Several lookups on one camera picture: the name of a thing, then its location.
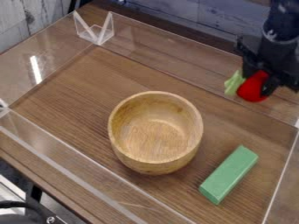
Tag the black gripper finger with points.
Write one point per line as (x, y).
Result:
(248, 68)
(269, 86)

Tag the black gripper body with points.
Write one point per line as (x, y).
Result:
(273, 57)

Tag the red plush tomato toy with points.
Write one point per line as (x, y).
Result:
(245, 88)

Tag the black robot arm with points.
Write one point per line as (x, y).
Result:
(280, 27)

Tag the wooden bowl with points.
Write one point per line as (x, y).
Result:
(155, 131)

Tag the green rectangular block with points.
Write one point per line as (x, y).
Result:
(231, 171)

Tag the clear acrylic table barrier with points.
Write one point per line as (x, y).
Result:
(60, 86)

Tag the black metal frame bracket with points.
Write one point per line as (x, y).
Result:
(36, 211)

